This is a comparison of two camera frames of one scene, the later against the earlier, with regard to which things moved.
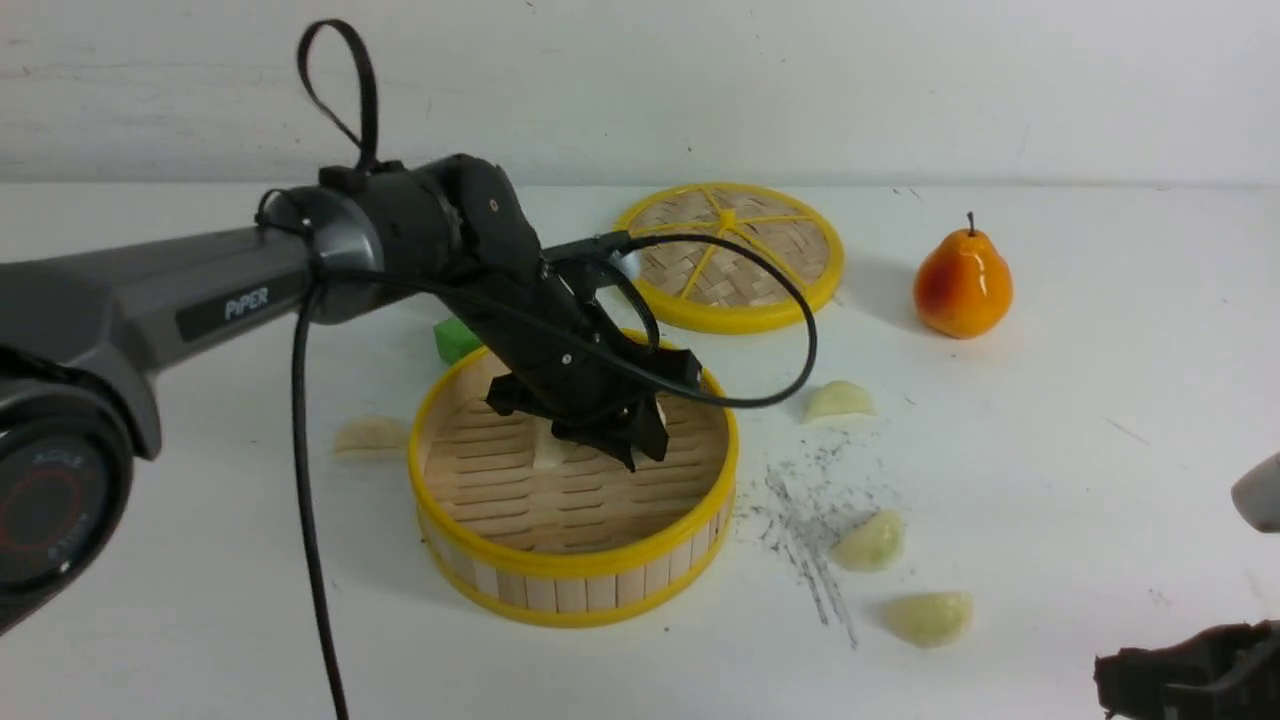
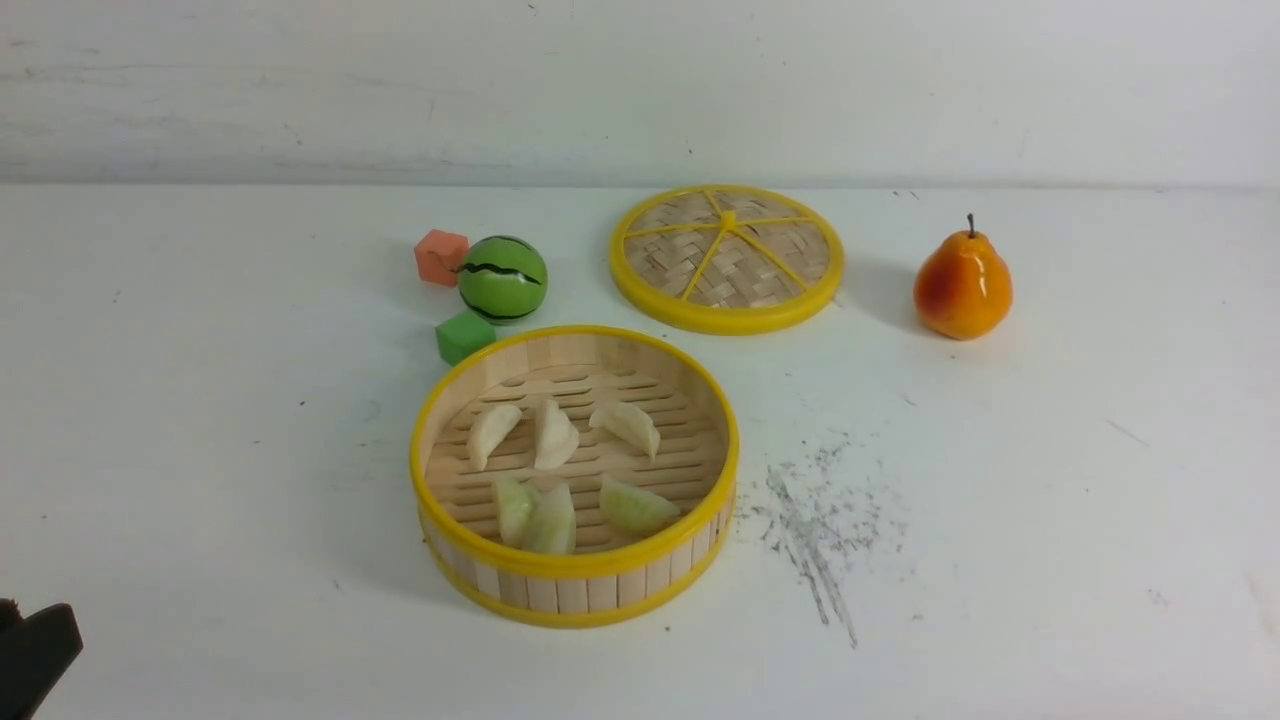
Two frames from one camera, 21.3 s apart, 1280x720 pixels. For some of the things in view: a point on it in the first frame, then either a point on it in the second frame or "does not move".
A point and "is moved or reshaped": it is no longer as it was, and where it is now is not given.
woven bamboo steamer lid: x=729 y=258 does not move
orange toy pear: x=963 y=286 does not move
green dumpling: x=930 y=620 -> x=519 y=512
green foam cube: x=454 y=340 does not move
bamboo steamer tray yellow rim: x=522 y=520 does not move
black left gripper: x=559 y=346 -> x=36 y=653
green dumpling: x=873 y=546 -> x=554 y=529
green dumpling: x=836 y=399 -> x=630 y=512
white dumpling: x=372 y=436 is moved or reshaped
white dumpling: x=548 y=451 does not move
